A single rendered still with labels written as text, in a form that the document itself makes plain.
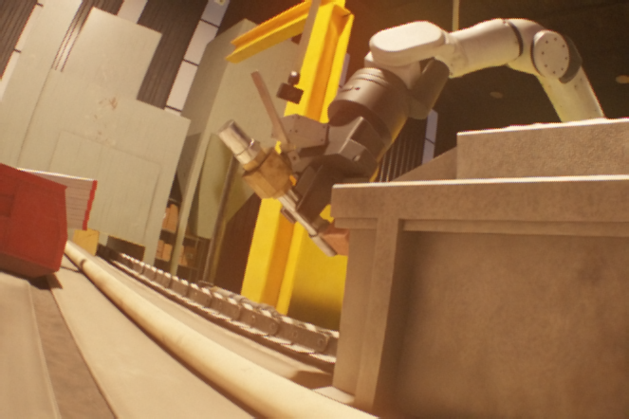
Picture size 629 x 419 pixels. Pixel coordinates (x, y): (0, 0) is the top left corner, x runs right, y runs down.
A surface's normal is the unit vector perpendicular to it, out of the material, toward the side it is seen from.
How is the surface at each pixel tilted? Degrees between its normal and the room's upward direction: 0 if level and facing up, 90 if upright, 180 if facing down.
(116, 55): 90
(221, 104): 90
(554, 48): 118
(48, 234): 92
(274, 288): 90
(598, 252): 100
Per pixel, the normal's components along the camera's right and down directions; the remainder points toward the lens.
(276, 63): 0.60, 0.00
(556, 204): -0.80, -0.11
